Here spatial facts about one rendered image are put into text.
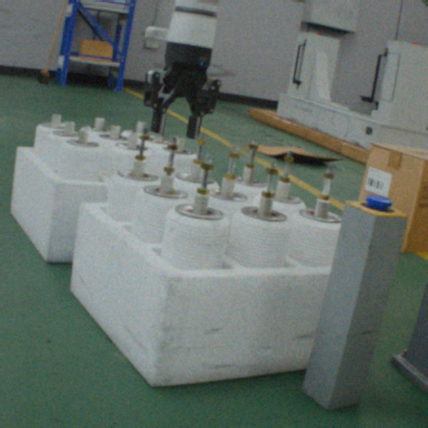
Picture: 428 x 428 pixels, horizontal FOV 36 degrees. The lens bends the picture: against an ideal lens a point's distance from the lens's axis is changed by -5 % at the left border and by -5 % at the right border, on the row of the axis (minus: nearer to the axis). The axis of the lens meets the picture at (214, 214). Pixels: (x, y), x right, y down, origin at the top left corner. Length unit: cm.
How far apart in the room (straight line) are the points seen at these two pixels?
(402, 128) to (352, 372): 333
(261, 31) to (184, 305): 679
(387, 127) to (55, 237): 304
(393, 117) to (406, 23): 441
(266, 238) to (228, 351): 18
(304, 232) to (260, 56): 660
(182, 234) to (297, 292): 22
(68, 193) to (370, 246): 71
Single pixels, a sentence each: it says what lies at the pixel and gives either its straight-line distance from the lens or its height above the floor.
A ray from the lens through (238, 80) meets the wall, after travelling 761.
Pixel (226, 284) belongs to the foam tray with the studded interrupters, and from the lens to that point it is 100.
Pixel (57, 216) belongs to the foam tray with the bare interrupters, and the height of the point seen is 11.
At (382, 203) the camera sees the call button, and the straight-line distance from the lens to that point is 98.
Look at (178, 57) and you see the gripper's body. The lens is 107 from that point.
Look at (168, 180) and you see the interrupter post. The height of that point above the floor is 28.
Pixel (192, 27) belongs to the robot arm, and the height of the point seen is 53.
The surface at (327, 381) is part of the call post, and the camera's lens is 105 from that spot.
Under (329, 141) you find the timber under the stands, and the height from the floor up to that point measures 5.
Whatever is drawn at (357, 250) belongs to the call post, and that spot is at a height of 25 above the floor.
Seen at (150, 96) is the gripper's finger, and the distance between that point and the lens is 108.
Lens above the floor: 49
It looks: 13 degrees down
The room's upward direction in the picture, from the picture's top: 10 degrees clockwise
